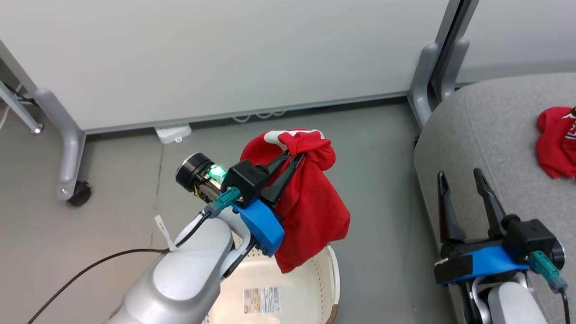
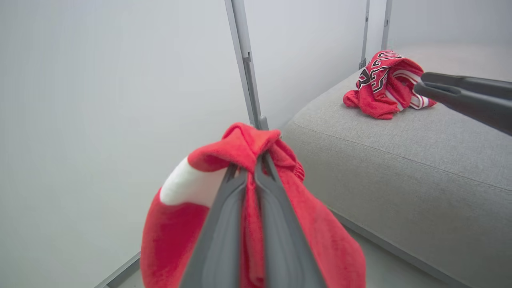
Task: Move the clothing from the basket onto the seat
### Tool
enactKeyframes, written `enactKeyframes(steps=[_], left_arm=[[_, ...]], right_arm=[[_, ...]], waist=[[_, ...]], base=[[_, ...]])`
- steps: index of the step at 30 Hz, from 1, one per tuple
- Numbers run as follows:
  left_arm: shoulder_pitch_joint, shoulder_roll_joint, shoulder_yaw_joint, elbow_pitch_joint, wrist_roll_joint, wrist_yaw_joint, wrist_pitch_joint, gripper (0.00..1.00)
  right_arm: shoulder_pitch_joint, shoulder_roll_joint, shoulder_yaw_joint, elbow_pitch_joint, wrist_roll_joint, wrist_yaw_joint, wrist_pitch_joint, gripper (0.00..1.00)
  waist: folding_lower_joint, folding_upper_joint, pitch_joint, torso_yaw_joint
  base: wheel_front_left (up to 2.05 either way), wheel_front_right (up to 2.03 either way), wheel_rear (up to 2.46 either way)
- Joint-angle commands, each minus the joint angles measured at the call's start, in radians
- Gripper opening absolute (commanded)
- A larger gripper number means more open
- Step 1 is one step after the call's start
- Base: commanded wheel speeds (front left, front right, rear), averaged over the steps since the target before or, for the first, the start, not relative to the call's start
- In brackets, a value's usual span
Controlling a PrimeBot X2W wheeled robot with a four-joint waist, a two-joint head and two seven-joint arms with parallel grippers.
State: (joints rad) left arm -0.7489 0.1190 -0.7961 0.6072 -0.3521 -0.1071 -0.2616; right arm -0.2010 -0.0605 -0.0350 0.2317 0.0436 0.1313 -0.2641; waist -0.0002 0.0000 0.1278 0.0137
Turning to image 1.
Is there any white power strip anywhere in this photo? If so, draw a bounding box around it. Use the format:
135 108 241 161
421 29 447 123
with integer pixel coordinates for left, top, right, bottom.
154 124 193 145

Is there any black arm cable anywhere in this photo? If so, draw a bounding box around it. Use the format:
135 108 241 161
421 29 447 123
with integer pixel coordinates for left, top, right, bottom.
558 288 572 324
27 211 212 324

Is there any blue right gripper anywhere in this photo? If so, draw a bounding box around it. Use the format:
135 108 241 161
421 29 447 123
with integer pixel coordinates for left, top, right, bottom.
434 168 532 287

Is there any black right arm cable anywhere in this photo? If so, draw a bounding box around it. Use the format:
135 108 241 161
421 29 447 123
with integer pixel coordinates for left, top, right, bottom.
558 288 572 324

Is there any large white partition panel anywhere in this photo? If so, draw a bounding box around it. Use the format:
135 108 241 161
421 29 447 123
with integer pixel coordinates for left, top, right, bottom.
0 0 451 135

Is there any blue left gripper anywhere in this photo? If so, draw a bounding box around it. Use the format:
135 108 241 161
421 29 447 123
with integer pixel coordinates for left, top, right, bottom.
175 150 307 258

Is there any coiled white cable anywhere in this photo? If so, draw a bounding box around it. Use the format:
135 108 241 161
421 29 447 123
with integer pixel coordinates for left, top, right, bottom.
231 110 288 122

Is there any grey partition foot with caster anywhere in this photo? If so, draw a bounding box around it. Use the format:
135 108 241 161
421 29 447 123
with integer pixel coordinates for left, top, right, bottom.
35 88 86 201

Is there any white zip tie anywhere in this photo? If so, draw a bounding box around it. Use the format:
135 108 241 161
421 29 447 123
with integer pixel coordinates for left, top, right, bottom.
154 215 179 252

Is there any teal camera connector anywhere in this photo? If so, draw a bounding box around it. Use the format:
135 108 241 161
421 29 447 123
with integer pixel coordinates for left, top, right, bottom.
528 251 569 293
204 188 242 219

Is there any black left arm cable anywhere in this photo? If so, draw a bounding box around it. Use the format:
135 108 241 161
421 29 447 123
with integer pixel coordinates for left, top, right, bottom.
27 211 212 324

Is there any teal left camera connector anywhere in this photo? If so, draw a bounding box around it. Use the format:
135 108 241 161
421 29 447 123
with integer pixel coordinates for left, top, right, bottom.
204 188 242 219

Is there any red garment with white stripe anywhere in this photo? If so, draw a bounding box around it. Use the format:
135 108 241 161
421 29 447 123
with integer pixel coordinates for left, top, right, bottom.
240 129 351 274

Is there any small white partition panel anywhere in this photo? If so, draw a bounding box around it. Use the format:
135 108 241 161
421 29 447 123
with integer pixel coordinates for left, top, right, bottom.
454 0 576 85

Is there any cream plastic laundry basket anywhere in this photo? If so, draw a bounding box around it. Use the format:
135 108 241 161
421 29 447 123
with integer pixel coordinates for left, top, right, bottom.
202 245 339 324

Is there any black floor cable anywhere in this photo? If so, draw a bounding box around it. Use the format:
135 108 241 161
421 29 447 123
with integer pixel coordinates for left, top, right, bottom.
2 82 37 108

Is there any black caster wheel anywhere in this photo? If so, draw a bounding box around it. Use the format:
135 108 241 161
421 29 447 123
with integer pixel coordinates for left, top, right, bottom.
67 180 92 207

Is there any paper label sticker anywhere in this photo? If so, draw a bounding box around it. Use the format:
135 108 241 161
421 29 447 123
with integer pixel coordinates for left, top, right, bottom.
243 287 282 315

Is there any grey metal table leg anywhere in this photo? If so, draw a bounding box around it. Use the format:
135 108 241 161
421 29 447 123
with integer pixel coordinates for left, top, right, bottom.
0 80 45 135

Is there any grey fabric sofa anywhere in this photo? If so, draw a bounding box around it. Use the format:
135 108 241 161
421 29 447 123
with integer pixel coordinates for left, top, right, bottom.
414 72 576 324

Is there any teal right camera connector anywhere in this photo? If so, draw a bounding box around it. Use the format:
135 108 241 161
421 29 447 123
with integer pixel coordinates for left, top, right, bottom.
528 251 569 293

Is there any red jersey with lettering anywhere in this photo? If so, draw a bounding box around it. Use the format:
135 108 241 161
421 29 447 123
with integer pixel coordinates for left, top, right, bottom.
535 106 576 180

